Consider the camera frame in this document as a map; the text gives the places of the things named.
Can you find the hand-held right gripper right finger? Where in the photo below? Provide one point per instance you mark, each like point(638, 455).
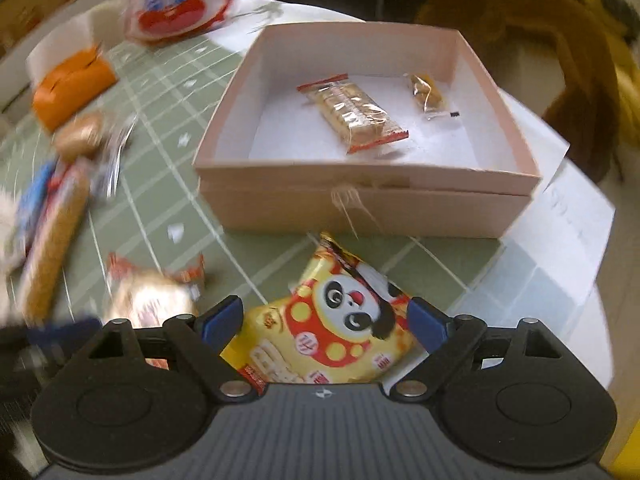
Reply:
point(426, 320)

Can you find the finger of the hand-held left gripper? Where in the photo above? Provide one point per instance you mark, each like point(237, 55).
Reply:
point(60, 331)

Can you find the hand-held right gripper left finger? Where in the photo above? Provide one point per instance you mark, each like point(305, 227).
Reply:
point(220, 320)

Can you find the yellow panda snack packet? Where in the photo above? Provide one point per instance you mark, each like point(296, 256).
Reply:
point(325, 320)

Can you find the pink cardboard box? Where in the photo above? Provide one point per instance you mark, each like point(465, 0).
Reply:
point(360, 205)

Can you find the red white cracker packet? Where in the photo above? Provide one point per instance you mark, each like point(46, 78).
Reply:
point(150, 295)

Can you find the long biscuit packet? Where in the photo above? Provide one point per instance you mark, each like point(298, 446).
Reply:
point(52, 240)

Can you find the blue snack packet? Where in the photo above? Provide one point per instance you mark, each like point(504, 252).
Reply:
point(32, 200)

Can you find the green grid tablecloth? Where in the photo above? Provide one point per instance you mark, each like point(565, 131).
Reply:
point(165, 195)

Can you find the round brown bun packet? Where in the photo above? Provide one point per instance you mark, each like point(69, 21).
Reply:
point(80, 135)

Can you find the clear cracker packet red ends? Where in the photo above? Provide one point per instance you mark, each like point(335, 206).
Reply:
point(350, 112)

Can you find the small clear candy packet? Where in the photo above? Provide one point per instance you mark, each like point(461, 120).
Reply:
point(427, 92)

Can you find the orange tissue box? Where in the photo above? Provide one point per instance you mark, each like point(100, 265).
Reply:
point(70, 92)

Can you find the white tissue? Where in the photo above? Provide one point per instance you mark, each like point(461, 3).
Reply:
point(55, 45)

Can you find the brown plush toy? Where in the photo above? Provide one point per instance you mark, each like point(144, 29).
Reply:
point(540, 25)

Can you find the red white snack bag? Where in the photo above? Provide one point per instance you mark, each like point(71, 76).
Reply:
point(170, 5)

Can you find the yellow plush toy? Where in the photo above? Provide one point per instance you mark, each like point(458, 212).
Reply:
point(625, 70)

